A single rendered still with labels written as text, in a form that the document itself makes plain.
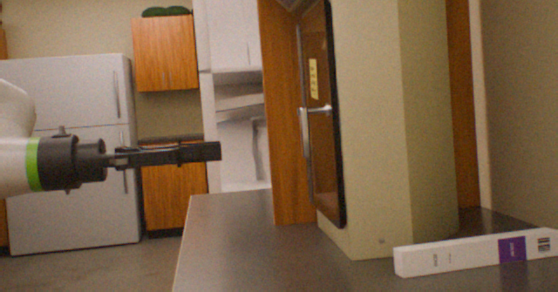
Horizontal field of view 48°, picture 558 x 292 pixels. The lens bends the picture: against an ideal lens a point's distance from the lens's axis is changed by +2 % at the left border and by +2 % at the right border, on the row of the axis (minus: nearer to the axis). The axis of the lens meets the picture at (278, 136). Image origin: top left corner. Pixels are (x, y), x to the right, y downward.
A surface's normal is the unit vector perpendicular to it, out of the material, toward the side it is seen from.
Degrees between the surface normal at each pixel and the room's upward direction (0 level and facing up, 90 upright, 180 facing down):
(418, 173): 90
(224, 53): 95
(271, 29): 90
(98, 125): 90
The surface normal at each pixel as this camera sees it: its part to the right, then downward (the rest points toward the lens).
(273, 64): 0.11, 0.04
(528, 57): -0.99, 0.08
